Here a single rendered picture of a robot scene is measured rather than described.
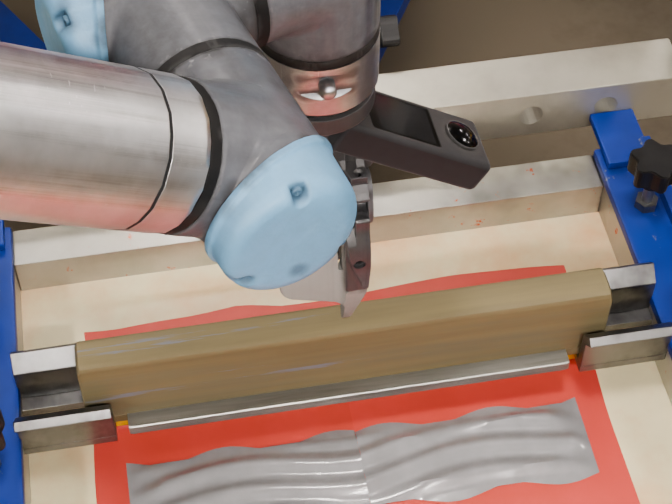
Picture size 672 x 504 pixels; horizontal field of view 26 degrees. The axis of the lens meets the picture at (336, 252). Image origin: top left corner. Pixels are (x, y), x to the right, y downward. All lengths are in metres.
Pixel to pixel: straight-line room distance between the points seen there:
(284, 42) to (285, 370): 0.35
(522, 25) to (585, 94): 1.60
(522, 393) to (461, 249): 0.15
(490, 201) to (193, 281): 0.26
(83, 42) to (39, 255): 0.50
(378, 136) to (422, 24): 1.98
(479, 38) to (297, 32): 2.05
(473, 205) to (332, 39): 0.46
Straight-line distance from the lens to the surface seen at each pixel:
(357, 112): 0.88
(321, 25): 0.81
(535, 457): 1.15
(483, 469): 1.14
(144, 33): 0.74
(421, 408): 1.17
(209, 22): 0.74
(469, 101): 1.27
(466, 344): 1.13
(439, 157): 0.93
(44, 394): 1.16
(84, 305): 1.24
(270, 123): 0.68
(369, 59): 0.86
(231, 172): 0.66
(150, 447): 1.16
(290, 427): 1.16
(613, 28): 2.91
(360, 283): 0.98
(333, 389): 1.13
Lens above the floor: 1.94
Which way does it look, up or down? 51 degrees down
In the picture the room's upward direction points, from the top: straight up
